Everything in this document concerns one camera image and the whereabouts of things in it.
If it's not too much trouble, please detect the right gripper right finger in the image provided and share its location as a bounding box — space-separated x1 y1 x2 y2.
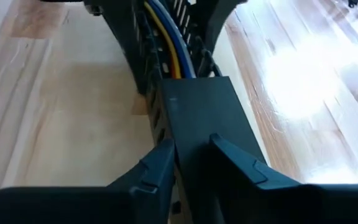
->
209 133 306 224

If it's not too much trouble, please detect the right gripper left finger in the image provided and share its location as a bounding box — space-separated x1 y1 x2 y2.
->
107 139 177 224

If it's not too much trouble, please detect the black raceway cover strip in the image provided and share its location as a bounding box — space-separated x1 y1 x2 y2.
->
160 76 267 224

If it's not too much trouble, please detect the multicoloured wire harness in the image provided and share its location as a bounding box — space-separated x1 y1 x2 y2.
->
143 0 198 80

